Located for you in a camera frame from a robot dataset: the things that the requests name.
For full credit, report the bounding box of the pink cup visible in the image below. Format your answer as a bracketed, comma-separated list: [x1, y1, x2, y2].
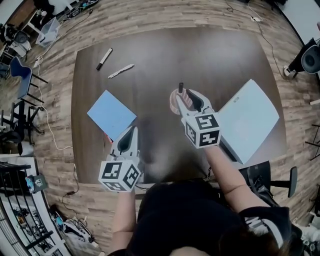
[169, 88, 195, 116]

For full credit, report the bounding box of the black office chair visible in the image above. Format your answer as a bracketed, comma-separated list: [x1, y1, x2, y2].
[0, 99, 46, 146]

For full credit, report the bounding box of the spare white gripper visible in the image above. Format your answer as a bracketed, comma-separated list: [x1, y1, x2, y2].
[62, 219, 97, 245]

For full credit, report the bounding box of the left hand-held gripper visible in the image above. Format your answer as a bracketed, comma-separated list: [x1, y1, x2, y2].
[98, 125, 145, 193]

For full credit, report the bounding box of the person's right forearm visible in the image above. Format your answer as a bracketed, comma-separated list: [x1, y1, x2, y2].
[203, 144, 270, 213]

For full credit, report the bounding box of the black desk chair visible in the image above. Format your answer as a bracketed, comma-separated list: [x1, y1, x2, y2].
[238, 160, 299, 208]

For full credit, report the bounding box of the white cable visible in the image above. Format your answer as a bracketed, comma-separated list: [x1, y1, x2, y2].
[33, 56, 74, 151]

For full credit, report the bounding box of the white flat box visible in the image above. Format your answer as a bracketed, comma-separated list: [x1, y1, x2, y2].
[216, 78, 280, 165]

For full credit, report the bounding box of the blue notebook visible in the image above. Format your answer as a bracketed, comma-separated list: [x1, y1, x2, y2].
[86, 89, 138, 143]

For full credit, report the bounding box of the black cable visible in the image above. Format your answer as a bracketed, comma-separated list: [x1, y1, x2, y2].
[61, 189, 87, 221]
[247, 0, 288, 76]

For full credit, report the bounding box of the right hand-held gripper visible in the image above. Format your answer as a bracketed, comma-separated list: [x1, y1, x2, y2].
[175, 88, 222, 150]

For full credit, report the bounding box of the clear plastic storage bin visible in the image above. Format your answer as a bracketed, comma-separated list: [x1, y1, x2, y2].
[34, 16, 62, 49]

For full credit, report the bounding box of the black metal rack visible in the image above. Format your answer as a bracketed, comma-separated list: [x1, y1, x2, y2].
[0, 161, 55, 256]

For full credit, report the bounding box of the blue chair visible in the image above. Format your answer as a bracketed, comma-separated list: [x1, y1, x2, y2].
[9, 56, 49, 103]

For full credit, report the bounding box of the person's left forearm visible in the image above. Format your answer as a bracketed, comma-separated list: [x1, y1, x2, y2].
[111, 191, 137, 252]

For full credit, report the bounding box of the white marker with black cap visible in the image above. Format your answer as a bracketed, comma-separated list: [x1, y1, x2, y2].
[96, 47, 114, 71]

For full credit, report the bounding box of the black and teal box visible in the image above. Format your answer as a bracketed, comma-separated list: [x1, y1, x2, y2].
[24, 174, 49, 195]

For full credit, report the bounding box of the white table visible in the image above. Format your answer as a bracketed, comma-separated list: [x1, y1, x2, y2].
[23, 9, 46, 36]

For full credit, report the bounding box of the person's black shirt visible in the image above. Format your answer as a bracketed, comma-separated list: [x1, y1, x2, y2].
[107, 179, 303, 256]

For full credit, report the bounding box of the black tripod stand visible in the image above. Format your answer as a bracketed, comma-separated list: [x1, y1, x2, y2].
[304, 123, 320, 161]

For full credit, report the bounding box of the white pen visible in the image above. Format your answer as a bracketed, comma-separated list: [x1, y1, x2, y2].
[107, 63, 135, 79]

